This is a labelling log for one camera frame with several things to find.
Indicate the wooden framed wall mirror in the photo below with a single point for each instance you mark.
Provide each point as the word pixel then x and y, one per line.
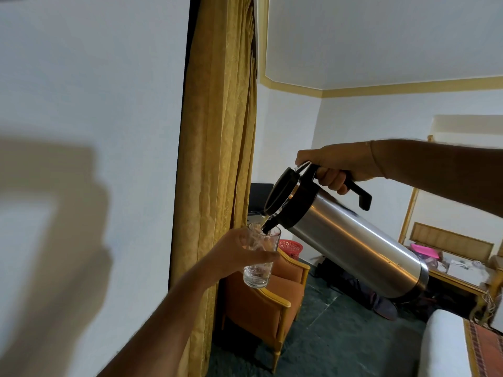
pixel 452 180

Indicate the clear drinking glass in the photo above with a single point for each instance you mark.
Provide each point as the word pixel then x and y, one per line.
pixel 261 258

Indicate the golden yellow curtain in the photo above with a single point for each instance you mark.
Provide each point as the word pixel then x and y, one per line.
pixel 218 160

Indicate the person's left forearm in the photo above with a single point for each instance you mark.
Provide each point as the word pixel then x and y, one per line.
pixel 155 329

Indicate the white paper bag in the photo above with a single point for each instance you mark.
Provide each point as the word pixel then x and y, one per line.
pixel 467 270

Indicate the dark bag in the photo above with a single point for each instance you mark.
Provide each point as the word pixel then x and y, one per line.
pixel 361 288

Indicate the black television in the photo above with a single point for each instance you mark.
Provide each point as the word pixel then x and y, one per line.
pixel 260 197

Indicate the person's right hand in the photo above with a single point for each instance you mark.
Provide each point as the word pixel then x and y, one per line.
pixel 338 160

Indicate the wooden dressing table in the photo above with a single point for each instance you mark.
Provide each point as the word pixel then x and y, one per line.
pixel 459 266

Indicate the person's left hand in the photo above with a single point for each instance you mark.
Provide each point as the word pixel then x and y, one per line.
pixel 230 252

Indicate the orange wooden armchair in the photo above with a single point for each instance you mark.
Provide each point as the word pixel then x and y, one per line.
pixel 267 302

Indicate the person's right forearm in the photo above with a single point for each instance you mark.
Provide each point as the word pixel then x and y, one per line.
pixel 444 168

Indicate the steel thermos jug black lid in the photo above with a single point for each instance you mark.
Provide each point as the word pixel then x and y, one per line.
pixel 353 241

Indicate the person's left thumb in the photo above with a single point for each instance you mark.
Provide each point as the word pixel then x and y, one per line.
pixel 262 256

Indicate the person's right fingers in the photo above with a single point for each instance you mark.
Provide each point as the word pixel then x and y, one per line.
pixel 332 180

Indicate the white bed with patterned runner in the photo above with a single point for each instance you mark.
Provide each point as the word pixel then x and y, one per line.
pixel 459 345

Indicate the red plastic basket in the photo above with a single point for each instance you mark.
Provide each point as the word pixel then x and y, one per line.
pixel 290 247

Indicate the pink plastic container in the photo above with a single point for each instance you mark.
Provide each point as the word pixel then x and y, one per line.
pixel 425 251

